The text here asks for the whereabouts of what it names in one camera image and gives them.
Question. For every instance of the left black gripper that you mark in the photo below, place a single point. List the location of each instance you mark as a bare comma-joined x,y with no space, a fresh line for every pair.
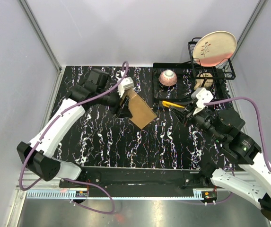
125,111

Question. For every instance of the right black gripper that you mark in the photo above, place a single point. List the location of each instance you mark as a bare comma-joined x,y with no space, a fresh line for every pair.
180,114

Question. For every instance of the yellow black utility knife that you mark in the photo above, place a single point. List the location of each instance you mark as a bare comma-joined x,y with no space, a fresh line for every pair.
169,104

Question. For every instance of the brown cardboard express box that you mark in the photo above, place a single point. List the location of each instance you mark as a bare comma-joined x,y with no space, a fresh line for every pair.
141,112

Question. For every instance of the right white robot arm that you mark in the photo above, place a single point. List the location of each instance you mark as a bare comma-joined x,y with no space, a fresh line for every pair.
225,128

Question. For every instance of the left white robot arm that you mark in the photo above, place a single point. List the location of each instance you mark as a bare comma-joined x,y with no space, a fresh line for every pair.
37,154

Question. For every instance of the pink patterned bowl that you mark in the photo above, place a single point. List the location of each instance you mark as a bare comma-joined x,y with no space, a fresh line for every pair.
168,78

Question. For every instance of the beige ceramic mug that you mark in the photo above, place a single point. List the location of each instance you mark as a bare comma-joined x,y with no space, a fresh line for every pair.
203,80

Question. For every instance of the cream pink plate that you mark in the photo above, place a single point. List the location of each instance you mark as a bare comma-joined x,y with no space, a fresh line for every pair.
214,48

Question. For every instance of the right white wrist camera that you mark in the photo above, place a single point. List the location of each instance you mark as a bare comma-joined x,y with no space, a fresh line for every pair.
201,96

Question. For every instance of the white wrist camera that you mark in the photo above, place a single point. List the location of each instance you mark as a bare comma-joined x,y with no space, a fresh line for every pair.
201,96
125,85

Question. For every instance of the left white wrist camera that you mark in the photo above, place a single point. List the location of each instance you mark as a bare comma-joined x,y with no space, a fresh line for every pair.
125,85

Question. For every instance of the black wire dish rack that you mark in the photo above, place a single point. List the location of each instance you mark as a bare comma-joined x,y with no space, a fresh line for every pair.
187,73

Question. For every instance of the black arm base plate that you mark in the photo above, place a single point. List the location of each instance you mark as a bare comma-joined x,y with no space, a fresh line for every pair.
106,176

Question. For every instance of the aluminium frame rail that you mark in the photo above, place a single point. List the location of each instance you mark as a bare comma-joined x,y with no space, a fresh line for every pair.
41,37

